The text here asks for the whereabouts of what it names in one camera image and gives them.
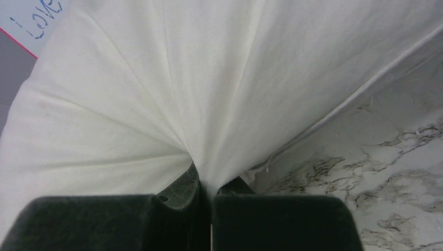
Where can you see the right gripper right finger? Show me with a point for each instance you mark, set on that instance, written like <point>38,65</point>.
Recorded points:
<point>245,220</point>

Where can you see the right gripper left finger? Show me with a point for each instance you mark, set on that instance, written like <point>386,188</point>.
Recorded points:
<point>174,219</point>

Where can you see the white pillow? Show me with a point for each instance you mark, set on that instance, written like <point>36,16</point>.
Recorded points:
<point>126,95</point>

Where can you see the pink framed whiteboard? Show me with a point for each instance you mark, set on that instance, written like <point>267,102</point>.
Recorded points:
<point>31,22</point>

